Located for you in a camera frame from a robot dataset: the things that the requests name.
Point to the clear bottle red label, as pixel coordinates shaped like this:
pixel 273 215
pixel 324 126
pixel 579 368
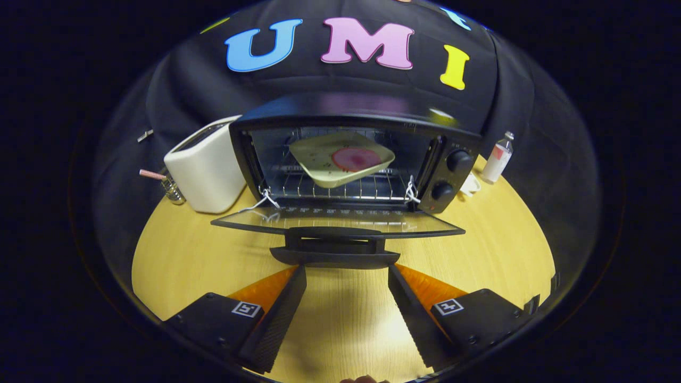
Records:
pixel 495 167

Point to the pink ham slice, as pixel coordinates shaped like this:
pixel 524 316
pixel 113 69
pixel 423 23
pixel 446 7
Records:
pixel 355 159

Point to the cream square plate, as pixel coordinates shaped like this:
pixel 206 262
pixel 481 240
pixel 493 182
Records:
pixel 319 173

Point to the pink straw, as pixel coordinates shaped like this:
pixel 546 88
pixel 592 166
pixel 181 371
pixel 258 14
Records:
pixel 151 174

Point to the white divided bean dish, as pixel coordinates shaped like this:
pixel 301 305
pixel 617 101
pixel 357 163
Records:
pixel 471 186

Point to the black table edge bracket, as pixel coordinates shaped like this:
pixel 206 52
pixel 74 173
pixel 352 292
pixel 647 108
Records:
pixel 555 282
pixel 532 305

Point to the white bread toaster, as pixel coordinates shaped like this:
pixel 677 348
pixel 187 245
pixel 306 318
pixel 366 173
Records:
pixel 205 170

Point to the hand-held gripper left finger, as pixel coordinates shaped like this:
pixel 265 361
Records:
pixel 279 319

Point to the metal mesh holder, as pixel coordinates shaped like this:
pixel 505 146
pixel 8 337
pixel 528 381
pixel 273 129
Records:
pixel 173 191

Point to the silver cloth clip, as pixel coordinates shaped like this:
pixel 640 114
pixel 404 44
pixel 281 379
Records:
pixel 144 136

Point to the black toaster oven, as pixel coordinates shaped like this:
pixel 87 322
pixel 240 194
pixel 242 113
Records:
pixel 298 109

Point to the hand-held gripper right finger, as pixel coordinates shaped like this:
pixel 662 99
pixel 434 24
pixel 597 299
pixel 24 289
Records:
pixel 415 319

